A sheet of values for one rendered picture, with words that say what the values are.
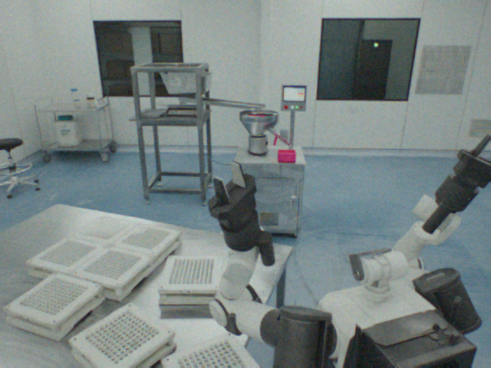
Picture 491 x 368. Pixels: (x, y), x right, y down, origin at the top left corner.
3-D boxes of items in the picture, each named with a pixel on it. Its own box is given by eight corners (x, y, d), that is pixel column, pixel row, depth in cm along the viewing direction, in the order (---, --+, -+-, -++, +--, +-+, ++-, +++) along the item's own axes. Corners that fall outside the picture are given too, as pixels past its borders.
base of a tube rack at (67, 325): (6, 323, 142) (5, 318, 141) (58, 286, 163) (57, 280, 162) (58, 341, 133) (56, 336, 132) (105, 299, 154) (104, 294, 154)
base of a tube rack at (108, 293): (72, 287, 161) (71, 283, 160) (110, 258, 182) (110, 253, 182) (120, 301, 153) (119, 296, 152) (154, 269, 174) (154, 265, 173)
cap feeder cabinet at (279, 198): (234, 238, 366) (233, 162, 338) (238, 213, 419) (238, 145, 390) (301, 241, 363) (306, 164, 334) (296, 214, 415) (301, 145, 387)
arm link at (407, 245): (431, 226, 122) (404, 256, 136) (400, 222, 121) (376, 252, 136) (440, 256, 115) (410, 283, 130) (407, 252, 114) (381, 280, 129)
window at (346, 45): (316, 100, 591) (322, 17, 548) (316, 100, 592) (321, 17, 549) (408, 101, 584) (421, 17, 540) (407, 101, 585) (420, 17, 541)
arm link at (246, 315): (253, 313, 119) (299, 329, 100) (219, 336, 112) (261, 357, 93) (240, 279, 118) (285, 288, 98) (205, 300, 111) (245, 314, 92)
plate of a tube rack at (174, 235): (110, 249, 181) (109, 244, 180) (140, 226, 202) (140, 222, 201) (154, 259, 173) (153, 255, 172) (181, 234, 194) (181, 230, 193)
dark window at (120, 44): (103, 96, 609) (92, 20, 567) (103, 96, 610) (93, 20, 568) (185, 97, 601) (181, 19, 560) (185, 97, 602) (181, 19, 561)
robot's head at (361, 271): (399, 279, 89) (390, 246, 91) (367, 286, 87) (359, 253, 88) (382, 279, 95) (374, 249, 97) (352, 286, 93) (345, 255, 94)
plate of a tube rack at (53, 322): (3, 312, 140) (2, 307, 139) (56, 275, 161) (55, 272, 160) (54, 330, 131) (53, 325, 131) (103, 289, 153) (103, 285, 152)
